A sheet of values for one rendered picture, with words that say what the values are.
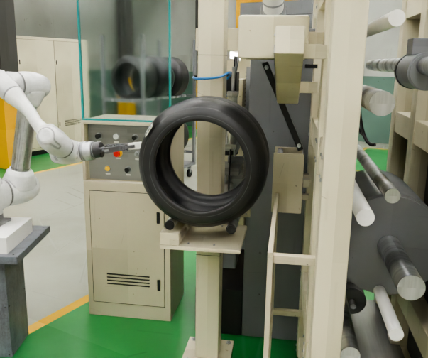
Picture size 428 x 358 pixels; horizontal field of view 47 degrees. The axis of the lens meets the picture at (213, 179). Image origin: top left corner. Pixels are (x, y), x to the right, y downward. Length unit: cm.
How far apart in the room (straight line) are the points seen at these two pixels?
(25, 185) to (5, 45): 519
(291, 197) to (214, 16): 95
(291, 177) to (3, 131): 612
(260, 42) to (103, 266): 194
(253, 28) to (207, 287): 146
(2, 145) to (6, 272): 530
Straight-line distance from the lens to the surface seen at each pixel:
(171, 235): 227
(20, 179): 296
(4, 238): 275
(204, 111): 210
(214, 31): 249
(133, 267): 322
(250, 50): 184
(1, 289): 297
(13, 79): 274
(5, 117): 798
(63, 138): 227
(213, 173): 254
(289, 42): 173
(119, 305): 337
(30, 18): 1220
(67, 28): 1289
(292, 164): 243
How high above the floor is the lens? 162
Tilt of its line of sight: 13 degrees down
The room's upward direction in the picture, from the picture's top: 1 degrees clockwise
